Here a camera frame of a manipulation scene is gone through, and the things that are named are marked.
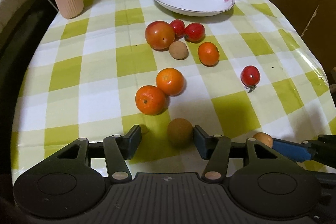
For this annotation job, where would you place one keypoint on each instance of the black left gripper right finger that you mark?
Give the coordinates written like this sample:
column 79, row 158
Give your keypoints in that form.
column 216, row 150

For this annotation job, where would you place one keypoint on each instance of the brown longan fruit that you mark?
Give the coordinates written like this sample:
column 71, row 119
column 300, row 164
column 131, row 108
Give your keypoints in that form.
column 178, row 50
column 179, row 132
column 264, row 138

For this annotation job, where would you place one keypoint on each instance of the small orange tangerine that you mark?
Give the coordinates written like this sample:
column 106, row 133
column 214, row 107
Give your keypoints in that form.
column 208, row 54

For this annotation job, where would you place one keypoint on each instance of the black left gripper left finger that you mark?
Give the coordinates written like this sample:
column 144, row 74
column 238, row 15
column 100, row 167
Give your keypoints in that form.
column 118, row 149

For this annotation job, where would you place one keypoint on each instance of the large red tomato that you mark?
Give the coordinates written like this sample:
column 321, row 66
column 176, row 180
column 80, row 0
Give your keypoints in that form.
column 159, row 35

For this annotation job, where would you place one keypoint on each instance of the green white checkered tablecloth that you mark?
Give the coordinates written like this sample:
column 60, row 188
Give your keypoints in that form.
column 85, row 72

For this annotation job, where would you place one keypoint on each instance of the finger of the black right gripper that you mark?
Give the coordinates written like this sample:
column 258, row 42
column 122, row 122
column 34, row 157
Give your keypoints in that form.
column 328, row 139
column 294, row 151

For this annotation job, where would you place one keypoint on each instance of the red cherry tomato with stem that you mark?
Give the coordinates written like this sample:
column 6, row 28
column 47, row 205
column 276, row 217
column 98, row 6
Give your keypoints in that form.
column 250, row 77

